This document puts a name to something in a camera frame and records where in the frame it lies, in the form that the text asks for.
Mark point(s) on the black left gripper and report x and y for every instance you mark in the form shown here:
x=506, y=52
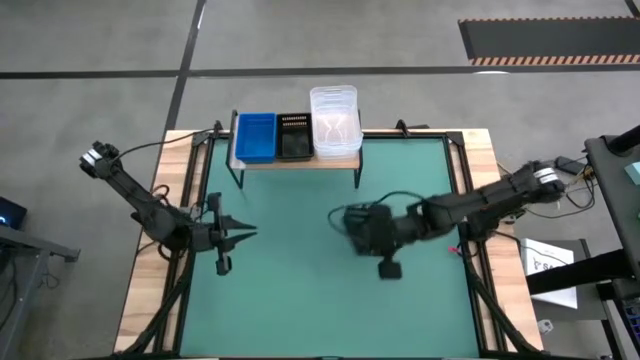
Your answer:
x=220, y=235

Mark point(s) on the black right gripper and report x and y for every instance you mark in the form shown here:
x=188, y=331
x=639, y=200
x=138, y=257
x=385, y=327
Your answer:
x=372, y=230

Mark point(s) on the blue plastic basket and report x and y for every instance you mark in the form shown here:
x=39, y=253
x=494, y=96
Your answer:
x=256, y=140

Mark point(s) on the black plastic basket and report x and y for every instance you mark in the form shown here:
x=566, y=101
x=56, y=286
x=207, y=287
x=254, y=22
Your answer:
x=295, y=142

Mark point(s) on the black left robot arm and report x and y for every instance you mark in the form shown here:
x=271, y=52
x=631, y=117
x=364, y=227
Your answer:
x=145, y=210

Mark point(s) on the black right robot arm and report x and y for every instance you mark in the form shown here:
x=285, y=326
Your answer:
x=480, y=200

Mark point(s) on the small red clip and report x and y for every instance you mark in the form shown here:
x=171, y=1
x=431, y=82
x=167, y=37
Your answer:
x=453, y=249

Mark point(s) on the teal table mat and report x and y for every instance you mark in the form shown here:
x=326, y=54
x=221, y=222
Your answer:
x=300, y=290

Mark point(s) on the white paper sheet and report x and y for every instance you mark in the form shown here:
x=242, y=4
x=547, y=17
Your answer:
x=542, y=260

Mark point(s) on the small white object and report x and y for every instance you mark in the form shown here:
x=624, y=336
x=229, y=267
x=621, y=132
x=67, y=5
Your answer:
x=545, y=327

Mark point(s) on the black power adapter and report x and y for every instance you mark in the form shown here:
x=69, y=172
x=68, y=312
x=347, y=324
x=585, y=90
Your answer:
x=567, y=165

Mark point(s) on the grey metal desk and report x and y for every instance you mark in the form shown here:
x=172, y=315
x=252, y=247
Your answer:
x=30, y=245

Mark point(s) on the black device blue light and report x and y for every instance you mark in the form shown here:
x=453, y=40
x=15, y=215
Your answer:
x=12, y=212

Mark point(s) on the black equipment cart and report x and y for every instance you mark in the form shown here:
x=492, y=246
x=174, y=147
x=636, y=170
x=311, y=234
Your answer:
x=615, y=210

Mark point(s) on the black hazard striped floor mat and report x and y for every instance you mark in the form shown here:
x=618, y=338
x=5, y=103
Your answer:
x=550, y=40

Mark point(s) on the teal box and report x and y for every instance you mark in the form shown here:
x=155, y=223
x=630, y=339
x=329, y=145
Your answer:
x=634, y=174

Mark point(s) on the wooden shelf black metal frame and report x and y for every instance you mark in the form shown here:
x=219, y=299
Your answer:
x=300, y=165

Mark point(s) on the black aluminium rig frame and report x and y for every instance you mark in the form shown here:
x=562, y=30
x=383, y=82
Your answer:
x=425, y=134

